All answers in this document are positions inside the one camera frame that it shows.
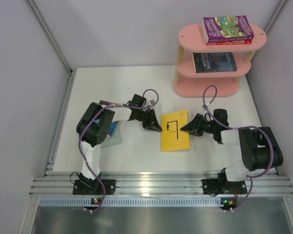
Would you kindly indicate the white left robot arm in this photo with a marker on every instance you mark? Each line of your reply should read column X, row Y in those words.
column 95, row 124

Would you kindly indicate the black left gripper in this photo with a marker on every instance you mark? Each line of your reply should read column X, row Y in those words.
column 152, row 123

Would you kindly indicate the perforated grey cable duct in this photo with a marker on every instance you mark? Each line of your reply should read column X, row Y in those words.
column 137, row 201

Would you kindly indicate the pink three-tier shelf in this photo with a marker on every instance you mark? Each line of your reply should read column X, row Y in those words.
column 188, row 83

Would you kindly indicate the purple 117-Storey Treehouse book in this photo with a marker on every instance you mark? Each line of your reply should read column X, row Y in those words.
column 226, row 28

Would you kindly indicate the dark blue Nineteen Eighty-Four book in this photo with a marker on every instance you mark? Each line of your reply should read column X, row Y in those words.
column 214, row 62

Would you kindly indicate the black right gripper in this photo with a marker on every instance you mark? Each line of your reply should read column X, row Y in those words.
column 194, row 126

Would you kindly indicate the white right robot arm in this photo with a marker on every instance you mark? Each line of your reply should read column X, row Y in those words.
column 258, row 146

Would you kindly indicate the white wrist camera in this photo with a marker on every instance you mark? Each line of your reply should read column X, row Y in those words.
column 150, row 103
column 205, row 108

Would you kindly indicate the red 13-Storey Treehouse book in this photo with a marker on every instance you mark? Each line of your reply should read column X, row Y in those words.
column 238, row 42

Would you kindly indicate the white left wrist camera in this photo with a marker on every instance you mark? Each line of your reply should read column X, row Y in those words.
column 150, row 103

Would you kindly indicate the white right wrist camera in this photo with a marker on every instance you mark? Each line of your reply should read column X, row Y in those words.
column 205, row 108

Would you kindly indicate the aluminium mounting rail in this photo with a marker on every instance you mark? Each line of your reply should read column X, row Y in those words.
column 157, row 184

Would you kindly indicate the yellow hangman book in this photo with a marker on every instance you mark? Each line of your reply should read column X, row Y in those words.
column 172, row 138

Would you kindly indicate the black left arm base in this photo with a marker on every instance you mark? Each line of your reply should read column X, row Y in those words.
column 86, row 186

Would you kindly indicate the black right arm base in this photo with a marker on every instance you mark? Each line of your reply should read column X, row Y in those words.
column 221, row 186

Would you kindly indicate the grey-green flat file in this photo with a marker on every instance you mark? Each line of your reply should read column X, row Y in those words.
column 115, row 139

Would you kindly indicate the blue Jane Eyre book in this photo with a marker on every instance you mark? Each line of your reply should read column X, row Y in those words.
column 113, row 124

